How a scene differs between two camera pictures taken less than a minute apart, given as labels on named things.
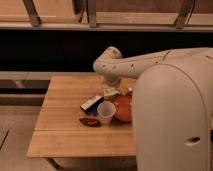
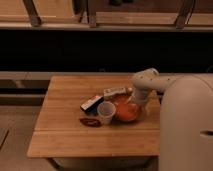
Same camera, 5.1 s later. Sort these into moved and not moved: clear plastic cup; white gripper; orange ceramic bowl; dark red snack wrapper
Moved: white gripper
Not moved: orange ceramic bowl; dark red snack wrapper; clear plastic cup
